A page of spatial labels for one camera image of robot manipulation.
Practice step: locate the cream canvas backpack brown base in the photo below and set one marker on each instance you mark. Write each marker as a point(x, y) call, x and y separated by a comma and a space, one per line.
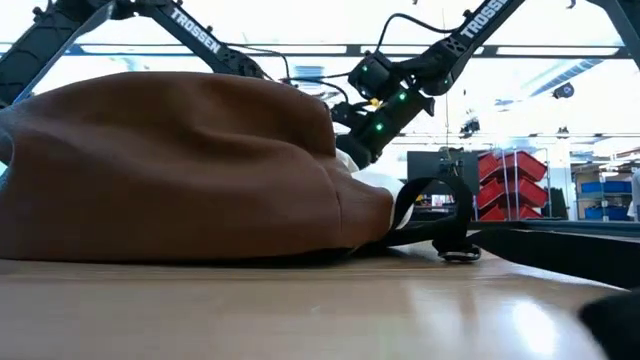
point(175, 165)

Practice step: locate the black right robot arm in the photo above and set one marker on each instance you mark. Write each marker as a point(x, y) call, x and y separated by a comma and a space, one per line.
point(470, 35)

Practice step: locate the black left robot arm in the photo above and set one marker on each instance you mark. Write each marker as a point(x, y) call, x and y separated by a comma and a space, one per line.
point(200, 37)

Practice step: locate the black monitor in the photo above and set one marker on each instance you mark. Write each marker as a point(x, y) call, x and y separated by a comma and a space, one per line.
point(425, 165)

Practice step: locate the black overhead crossbar with lights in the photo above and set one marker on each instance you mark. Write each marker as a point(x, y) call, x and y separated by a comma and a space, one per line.
point(352, 50)

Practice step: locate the red storage bin rack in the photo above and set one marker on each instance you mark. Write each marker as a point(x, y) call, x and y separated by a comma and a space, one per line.
point(530, 167)

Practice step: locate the black ceiling spot lamp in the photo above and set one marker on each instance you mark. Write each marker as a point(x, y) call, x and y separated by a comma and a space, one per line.
point(564, 91)

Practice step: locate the blue storage bins shelf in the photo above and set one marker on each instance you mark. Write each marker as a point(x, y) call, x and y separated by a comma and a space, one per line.
point(607, 189)

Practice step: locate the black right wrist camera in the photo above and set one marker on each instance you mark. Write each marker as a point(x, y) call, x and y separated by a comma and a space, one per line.
point(372, 75)

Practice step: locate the black distant ceiling camera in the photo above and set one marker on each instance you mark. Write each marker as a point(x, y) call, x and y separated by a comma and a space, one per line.
point(470, 126)

